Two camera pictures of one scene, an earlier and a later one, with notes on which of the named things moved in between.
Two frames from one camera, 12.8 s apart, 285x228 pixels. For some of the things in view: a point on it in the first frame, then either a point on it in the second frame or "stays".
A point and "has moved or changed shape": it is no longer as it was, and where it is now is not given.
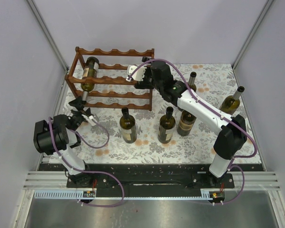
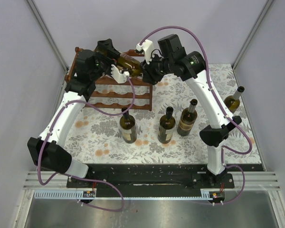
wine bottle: x=166 y=126 stays
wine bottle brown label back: x=191 y=82 has moved or changed shape
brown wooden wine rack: x=99 y=78 stays
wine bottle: x=128 y=126 stays
